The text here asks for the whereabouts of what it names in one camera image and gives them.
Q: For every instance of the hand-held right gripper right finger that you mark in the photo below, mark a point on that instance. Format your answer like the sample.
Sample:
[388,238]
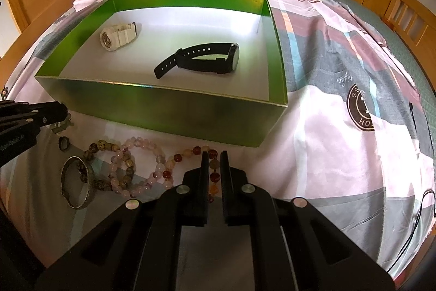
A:
[224,171]

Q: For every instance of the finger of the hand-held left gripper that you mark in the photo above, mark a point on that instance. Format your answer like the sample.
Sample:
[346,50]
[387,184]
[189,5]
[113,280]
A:
[20,124]
[51,108]

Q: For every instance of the white wrist watch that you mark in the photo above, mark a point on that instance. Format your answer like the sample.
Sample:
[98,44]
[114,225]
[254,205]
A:
[117,35]

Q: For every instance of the black wrist watch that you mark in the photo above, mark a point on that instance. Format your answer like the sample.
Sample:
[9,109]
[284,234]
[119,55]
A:
[235,54]

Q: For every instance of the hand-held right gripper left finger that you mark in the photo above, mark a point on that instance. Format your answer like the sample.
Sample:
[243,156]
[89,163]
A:
[204,171]

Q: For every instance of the green cardboard box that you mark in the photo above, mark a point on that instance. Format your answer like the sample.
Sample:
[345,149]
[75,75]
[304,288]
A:
[170,107]

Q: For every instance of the green stone charm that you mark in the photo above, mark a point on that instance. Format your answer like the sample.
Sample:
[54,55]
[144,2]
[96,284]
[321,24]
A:
[59,127]

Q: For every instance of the silver bangle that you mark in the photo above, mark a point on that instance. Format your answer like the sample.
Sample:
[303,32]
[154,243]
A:
[85,204]

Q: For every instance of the wooden footboard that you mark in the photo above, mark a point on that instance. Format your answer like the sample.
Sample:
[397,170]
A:
[408,11]

